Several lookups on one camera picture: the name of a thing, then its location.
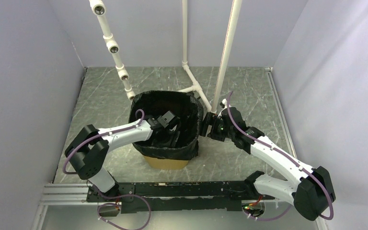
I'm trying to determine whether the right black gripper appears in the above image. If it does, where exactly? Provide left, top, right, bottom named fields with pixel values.
left=195, top=112, right=235, bottom=142

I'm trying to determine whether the yellow plastic trash bin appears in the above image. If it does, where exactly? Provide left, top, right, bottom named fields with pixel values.
left=143, top=156, right=189, bottom=170

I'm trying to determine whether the black trash bag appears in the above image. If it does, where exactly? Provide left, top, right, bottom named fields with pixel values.
left=128, top=91, right=204, bottom=161

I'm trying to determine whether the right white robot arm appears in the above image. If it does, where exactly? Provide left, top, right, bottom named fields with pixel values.
left=200, top=106, right=336, bottom=221

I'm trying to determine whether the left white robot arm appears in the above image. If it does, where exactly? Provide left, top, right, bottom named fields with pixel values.
left=62, top=109, right=181, bottom=201

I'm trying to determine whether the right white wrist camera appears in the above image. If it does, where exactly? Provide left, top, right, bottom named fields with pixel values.
left=219, top=99, right=230, bottom=114

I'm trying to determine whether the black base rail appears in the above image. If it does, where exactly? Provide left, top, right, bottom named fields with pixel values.
left=86, top=181, right=272, bottom=214

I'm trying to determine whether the aluminium side rail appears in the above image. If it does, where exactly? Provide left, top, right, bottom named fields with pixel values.
left=264, top=67, right=327, bottom=230

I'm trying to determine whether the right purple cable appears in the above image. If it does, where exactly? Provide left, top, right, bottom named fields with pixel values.
left=226, top=91, right=335, bottom=222

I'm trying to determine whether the white PVC pipe frame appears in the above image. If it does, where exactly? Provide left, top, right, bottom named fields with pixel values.
left=89, top=0, right=242, bottom=113

